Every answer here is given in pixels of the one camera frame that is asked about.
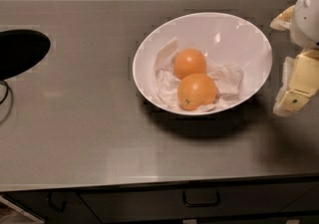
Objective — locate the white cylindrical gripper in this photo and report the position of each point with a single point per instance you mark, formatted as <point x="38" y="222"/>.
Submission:
<point x="306" y="19"/>

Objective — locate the orange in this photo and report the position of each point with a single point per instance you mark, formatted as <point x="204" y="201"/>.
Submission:
<point x="196" y="90"/>
<point x="189" y="61"/>

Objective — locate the white ceramic bowl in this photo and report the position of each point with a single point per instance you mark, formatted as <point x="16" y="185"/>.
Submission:
<point x="226" y="38"/>

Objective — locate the white crumpled paper napkin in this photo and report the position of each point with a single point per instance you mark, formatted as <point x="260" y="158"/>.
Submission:
<point x="227" y="79"/>

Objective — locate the black round object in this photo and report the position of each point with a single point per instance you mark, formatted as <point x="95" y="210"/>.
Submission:
<point x="21" y="50"/>

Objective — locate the dark drawer front with handle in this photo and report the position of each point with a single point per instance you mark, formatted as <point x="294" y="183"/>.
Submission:
<point x="129" y="206"/>

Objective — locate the dark cabinet door with handle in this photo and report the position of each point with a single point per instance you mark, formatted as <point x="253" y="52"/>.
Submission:
<point x="54" y="207"/>

